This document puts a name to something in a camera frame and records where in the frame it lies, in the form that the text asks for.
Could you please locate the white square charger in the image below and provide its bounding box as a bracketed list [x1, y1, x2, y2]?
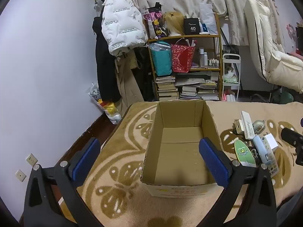
[263, 133, 278, 152]

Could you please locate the green oval remote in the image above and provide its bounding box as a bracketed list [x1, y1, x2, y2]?
[234, 140, 257, 168]

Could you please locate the white TV remote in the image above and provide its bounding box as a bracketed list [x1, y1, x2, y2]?
[261, 137, 279, 178]

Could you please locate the silver cartoon earbud case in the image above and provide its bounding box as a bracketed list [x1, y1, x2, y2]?
[253, 120, 266, 135]

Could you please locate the white Midea remote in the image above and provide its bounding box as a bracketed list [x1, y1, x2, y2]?
[241, 111, 255, 140]

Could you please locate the white plug charger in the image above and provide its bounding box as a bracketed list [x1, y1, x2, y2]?
[234, 119, 244, 135]

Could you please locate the cardboard box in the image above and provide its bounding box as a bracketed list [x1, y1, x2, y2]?
[140, 100, 222, 198]

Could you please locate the light blue device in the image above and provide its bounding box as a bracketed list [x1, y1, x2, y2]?
[252, 135, 268, 164]

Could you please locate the beige patterned blanket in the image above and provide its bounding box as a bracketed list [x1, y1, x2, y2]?
[77, 100, 302, 226]

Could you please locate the stack of books right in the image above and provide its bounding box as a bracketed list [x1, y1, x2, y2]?
[175, 71, 220, 101]

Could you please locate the stack of books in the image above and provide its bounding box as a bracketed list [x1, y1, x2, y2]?
[175, 71, 220, 101]
[156, 75, 179, 101]

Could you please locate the white trolley cart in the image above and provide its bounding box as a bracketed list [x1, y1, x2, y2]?
[222, 53, 241, 102]

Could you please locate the stack of books left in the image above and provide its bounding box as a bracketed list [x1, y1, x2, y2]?
[156, 75, 179, 101]

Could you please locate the wooden bookshelf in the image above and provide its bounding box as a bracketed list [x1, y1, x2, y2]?
[147, 12, 222, 101]

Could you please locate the plastic snack bag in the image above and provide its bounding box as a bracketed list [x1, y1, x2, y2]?
[88, 83, 122, 124]

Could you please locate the red gift bag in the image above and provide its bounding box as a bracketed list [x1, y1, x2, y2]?
[171, 37, 195, 73]

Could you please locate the black hanging coat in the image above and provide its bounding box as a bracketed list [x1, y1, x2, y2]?
[92, 8, 121, 103]

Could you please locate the teal gift bag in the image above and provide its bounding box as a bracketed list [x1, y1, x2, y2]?
[149, 41, 172, 76]

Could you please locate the black box with 40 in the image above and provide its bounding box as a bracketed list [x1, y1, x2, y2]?
[183, 18, 201, 35]

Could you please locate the beige trench coat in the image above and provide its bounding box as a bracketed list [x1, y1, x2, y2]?
[115, 50, 144, 116]

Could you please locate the purple patterned bag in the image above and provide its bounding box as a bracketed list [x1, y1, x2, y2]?
[143, 2, 167, 40]

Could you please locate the blonde wig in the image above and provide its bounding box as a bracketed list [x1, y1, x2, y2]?
[163, 11, 184, 36]

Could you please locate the white puffer jacket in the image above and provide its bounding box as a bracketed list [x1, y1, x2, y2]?
[102, 0, 148, 56]

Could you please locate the lower wall socket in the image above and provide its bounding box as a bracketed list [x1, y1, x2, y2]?
[15, 170, 26, 182]

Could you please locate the wall socket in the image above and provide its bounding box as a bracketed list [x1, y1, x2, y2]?
[26, 154, 38, 167]
[15, 170, 26, 182]

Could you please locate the upper wall socket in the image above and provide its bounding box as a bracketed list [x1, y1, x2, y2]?
[26, 154, 38, 167]

